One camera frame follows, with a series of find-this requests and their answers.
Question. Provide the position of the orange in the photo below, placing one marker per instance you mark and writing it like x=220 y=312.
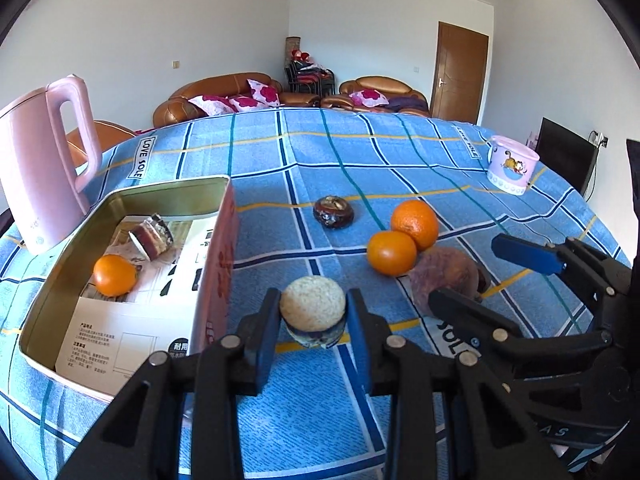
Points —
x=116 y=275
x=391 y=252
x=415 y=222

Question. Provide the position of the stack of dark chairs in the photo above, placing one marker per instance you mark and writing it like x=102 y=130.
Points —
x=312 y=80

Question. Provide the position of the brown wooden door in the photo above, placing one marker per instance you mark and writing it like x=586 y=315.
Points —
x=457 y=70

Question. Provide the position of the brown leather armchair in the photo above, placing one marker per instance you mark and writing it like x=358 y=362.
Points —
x=115 y=135

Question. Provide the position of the short brown leather sofa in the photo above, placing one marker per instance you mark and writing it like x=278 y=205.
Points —
x=380 y=82

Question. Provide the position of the white red floral pillow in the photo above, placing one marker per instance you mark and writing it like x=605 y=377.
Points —
x=370 y=96
x=261 y=91
x=212 y=105
x=246 y=103

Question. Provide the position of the long brown leather sofa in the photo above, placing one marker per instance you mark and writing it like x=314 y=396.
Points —
x=220 y=87

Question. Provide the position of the printed paper leaflet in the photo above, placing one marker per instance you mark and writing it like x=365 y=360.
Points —
x=150 y=310

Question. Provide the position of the red stuffed toy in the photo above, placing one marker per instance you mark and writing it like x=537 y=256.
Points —
x=301 y=55

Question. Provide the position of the wall power socket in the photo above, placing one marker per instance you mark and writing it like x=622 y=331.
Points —
x=600 y=138

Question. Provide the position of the wrapped dark cake piece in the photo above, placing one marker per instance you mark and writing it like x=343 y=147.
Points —
x=152 y=237

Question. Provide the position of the black television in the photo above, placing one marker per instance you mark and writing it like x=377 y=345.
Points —
x=567 y=155

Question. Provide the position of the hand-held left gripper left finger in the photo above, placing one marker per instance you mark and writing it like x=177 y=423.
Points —
x=267 y=330

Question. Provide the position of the beige round pastry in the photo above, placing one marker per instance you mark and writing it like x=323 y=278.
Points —
x=312 y=305

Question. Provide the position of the pink cartoon cup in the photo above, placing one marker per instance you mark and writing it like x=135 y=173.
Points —
x=512 y=162

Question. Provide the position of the dark wrapped pastry on table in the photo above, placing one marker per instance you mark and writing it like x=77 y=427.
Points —
x=334 y=212

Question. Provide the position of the blue plaid tablecloth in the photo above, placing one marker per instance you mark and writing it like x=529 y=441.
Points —
x=350 y=160

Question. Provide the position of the brown round fruit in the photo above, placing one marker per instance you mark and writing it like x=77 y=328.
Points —
x=445 y=272

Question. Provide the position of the pink electric kettle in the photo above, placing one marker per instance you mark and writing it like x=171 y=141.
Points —
x=35 y=160

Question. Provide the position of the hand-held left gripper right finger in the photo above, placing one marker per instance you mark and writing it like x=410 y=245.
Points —
x=359 y=330

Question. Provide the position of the metal tin box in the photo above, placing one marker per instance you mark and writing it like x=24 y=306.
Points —
x=220 y=260

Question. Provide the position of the purple blanket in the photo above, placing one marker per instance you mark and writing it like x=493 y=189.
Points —
x=406 y=103

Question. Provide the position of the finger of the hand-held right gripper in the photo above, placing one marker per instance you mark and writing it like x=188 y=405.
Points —
x=525 y=256
x=475 y=317

